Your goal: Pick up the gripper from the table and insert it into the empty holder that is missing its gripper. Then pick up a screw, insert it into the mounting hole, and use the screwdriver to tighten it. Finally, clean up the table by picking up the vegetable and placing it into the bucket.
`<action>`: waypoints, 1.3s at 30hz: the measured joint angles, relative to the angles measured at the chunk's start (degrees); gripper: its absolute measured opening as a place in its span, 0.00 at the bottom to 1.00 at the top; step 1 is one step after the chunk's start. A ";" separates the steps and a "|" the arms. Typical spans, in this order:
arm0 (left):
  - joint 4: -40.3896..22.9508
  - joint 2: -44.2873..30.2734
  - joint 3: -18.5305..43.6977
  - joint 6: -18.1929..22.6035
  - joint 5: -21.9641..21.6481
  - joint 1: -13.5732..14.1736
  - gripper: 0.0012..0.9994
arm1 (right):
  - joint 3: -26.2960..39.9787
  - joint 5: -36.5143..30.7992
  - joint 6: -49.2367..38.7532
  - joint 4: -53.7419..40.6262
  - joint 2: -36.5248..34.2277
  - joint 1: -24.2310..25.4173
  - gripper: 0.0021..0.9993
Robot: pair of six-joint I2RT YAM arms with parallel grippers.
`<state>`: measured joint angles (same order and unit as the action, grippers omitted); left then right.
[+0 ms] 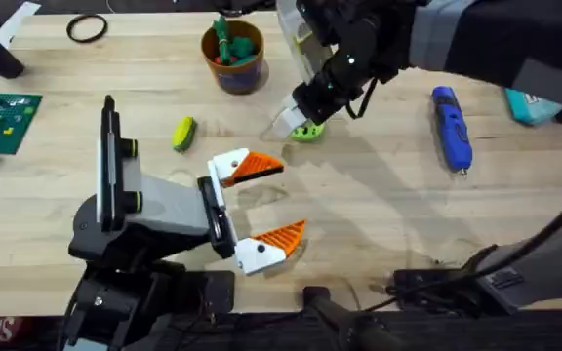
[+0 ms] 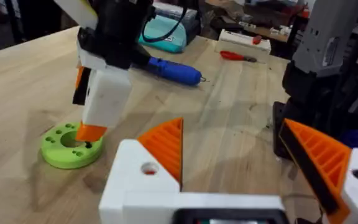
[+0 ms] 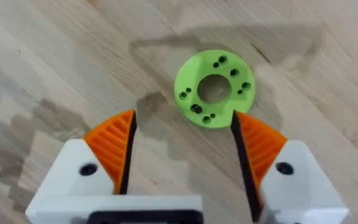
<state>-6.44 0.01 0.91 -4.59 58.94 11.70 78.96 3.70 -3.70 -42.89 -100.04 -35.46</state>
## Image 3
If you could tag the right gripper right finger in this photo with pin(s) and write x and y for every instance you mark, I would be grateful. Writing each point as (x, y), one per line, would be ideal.
(297, 186)

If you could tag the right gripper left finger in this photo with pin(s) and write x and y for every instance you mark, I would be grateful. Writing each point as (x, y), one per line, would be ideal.
(73, 168)

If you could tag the green disc with holes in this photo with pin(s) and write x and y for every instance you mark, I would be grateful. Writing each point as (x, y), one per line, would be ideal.
(191, 71)

